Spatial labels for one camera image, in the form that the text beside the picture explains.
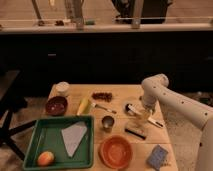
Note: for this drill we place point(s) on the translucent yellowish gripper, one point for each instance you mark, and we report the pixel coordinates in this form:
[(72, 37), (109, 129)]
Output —
[(143, 116)]

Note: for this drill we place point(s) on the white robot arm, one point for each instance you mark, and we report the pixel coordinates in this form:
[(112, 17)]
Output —
[(155, 89)]

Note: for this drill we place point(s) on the small metal cup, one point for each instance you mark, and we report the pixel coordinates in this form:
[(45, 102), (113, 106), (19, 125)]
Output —
[(108, 122)]

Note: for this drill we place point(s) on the beige black scrub block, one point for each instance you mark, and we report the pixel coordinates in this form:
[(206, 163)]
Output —
[(136, 130)]

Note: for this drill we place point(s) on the blue sponge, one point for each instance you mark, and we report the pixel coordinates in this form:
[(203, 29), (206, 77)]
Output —
[(157, 157)]

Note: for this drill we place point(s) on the orange plastic bowl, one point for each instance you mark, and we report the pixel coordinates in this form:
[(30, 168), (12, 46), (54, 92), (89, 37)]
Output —
[(116, 152)]

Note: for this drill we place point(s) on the metal spoon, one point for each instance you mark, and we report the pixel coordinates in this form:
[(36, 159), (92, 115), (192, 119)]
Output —
[(95, 105)]

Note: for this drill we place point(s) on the yellow corn cob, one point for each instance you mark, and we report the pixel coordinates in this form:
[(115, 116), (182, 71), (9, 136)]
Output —
[(83, 106)]

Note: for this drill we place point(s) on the grey folded cloth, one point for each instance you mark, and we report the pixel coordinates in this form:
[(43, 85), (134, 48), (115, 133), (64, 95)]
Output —
[(72, 136)]

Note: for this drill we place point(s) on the white round container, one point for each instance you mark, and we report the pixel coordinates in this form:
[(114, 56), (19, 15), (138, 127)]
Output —
[(62, 89)]

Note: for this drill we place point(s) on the dark red bowl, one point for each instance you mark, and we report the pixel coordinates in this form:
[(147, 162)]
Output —
[(56, 106)]

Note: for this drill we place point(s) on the orange apple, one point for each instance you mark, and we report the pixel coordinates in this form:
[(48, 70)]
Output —
[(46, 158)]

